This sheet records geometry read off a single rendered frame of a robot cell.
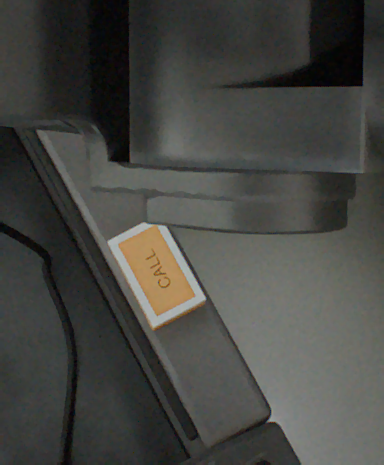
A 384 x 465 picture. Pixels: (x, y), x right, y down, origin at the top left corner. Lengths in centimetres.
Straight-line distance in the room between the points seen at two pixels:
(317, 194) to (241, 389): 43
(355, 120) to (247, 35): 3
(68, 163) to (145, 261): 7
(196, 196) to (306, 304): 140
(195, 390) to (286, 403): 97
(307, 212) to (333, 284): 142
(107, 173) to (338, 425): 137
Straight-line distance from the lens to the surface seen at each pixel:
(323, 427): 165
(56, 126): 32
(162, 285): 68
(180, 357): 69
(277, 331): 166
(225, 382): 69
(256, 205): 27
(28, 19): 28
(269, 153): 25
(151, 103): 26
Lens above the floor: 163
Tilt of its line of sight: 74 degrees down
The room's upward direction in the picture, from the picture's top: 6 degrees clockwise
